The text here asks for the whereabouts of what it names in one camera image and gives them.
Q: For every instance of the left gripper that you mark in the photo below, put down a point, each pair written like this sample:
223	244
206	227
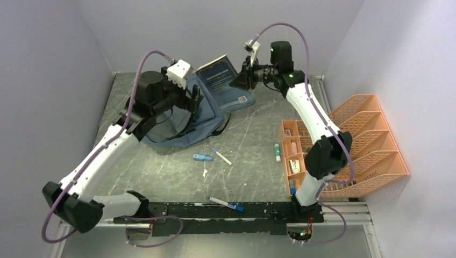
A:
185	102

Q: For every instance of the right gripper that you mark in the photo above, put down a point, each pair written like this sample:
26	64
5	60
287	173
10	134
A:
241	81

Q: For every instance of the blue student backpack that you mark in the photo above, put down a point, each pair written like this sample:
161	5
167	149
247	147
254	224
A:
180	128

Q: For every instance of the dark blue book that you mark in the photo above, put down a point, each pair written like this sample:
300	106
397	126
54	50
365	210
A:
217	76

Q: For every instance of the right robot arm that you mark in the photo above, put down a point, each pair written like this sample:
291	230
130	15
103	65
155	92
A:
330	151

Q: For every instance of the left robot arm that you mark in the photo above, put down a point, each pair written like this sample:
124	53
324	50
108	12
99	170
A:
74	198

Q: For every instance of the white marker pen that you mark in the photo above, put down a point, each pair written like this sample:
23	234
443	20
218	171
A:
222	156

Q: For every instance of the white glue stick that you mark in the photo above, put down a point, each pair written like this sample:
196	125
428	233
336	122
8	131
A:
277	153

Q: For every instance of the orange desk organizer tray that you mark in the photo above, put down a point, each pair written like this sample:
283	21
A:
294	142

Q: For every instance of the blue capped marker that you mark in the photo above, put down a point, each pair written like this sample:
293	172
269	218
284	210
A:
226	204

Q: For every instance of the orange plastic file rack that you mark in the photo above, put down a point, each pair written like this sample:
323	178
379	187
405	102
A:
376	158

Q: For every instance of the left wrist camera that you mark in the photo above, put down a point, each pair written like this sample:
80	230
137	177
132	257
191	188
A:
179	72

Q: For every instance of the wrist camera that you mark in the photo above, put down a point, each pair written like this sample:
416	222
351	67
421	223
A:
252	47
179	72

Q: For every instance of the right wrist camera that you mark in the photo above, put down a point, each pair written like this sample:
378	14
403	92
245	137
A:
252	47

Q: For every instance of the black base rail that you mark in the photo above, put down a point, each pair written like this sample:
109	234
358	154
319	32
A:
211	218

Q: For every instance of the aluminium frame rail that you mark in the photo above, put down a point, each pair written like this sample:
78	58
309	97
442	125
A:
339	212

